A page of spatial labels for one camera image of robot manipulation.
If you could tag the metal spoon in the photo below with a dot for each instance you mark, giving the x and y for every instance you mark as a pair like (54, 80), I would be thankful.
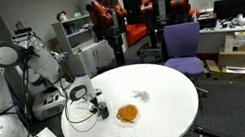
(125, 120)

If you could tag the white mobile robot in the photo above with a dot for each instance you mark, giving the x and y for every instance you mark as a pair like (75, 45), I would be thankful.
(47, 105)

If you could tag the mannequin head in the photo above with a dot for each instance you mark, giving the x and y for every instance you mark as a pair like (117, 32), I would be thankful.
(61, 16)

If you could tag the black box on desk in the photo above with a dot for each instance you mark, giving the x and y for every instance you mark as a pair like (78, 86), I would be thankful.
(207, 22)

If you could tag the orange lentil heap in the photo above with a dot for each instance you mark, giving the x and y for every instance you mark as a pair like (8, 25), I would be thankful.
(128, 111)

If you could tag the white low cabinet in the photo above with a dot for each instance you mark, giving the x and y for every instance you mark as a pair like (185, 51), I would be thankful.
(99, 54)

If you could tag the small white plate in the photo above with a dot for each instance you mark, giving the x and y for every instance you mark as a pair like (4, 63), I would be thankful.
(129, 124)

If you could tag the black wide monitor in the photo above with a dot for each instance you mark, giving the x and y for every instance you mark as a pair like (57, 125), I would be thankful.
(233, 7)

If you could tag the white shelf unit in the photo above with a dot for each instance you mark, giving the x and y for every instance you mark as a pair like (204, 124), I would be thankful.
(78, 18)

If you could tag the small cardboard box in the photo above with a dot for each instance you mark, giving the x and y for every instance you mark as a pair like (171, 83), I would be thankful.
(212, 68)

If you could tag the crumpled white tissue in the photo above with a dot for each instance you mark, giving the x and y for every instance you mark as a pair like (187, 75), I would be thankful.
(143, 96)

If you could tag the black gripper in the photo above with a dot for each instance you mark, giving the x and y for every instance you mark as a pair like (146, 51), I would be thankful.
(94, 102)

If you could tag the red sofa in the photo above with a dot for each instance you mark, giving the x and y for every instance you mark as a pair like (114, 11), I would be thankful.
(134, 32)

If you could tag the white and yellow box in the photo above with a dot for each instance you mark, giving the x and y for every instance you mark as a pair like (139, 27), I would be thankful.
(229, 43)
(243, 38)

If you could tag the white desk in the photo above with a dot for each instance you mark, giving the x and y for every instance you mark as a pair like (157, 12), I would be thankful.
(212, 40)

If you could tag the red Baxter robot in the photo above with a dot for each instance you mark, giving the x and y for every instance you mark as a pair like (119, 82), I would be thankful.
(103, 14)
(164, 0)

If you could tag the black tripod leg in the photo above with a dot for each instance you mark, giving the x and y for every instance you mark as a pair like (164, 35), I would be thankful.
(199, 129)

